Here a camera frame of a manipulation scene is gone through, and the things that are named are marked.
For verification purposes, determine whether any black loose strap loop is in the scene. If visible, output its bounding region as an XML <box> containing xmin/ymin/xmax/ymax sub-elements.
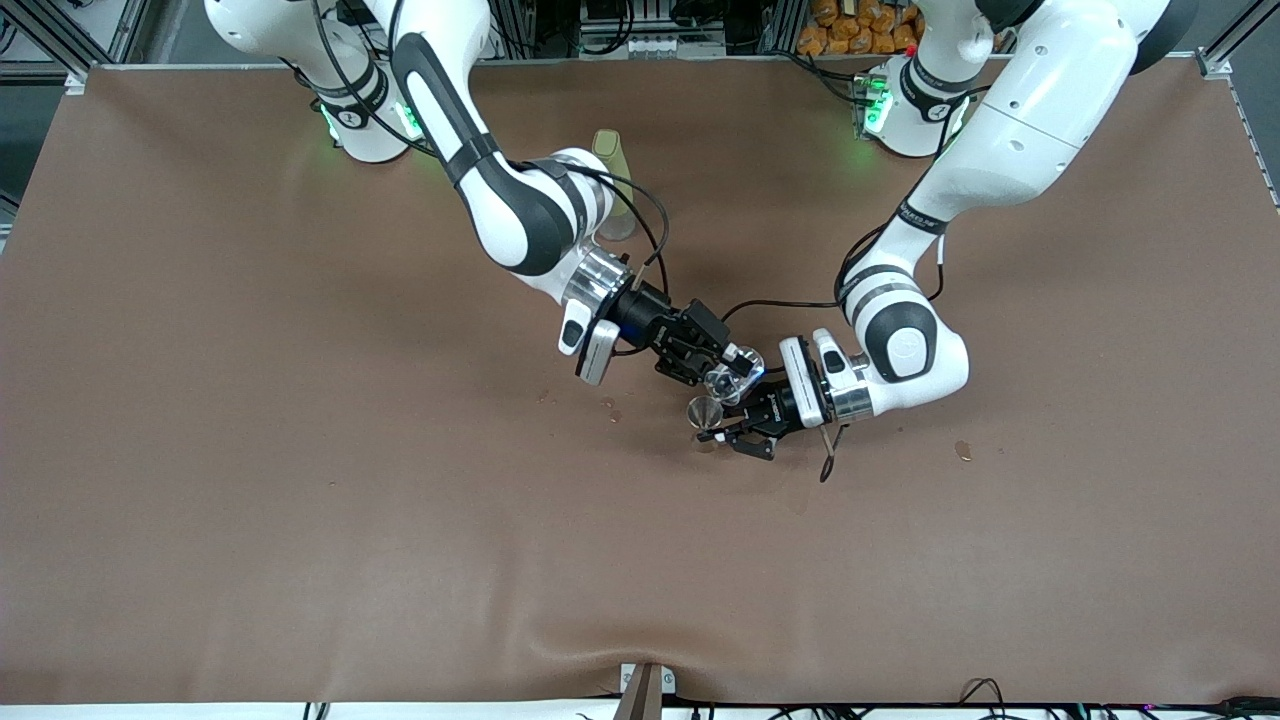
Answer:
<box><xmin>818</xmin><ymin>424</ymin><xmax>851</xmax><ymax>483</ymax></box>

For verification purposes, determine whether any brown table mat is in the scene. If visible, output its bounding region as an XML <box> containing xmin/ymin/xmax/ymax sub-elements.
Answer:
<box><xmin>0</xmin><ymin>55</ymin><xmax>1280</xmax><ymax>707</ymax></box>

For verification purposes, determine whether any green sleeved glass shaker bottle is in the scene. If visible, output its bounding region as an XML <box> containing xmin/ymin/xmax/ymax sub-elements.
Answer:
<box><xmin>592</xmin><ymin>130</ymin><xmax>639</xmax><ymax>243</ymax></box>

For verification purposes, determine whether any steel double jigger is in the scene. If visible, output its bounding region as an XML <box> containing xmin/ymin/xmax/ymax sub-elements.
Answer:
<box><xmin>687</xmin><ymin>395</ymin><xmax>727</xmax><ymax>451</ymax></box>

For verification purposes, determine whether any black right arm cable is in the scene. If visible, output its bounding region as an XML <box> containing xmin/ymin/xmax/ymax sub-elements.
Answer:
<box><xmin>310</xmin><ymin>0</ymin><xmax>671</xmax><ymax>301</ymax></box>

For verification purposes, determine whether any clear glass measuring beaker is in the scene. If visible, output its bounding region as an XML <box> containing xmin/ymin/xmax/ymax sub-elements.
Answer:
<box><xmin>703</xmin><ymin>343</ymin><xmax>767</xmax><ymax>403</ymax></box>

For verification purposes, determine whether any orange snack packet pile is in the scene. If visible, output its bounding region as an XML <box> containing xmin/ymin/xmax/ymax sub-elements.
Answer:
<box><xmin>797</xmin><ymin>0</ymin><xmax>923</xmax><ymax>57</ymax></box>

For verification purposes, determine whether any aluminium frame post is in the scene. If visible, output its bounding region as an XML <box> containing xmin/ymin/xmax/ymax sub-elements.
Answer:
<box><xmin>614</xmin><ymin>661</ymin><xmax>678</xmax><ymax>720</ymax></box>
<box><xmin>1197</xmin><ymin>0</ymin><xmax>1280</xmax><ymax>81</ymax></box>
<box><xmin>20</xmin><ymin>0</ymin><xmax>151</xmax><ymax>96</ymax></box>

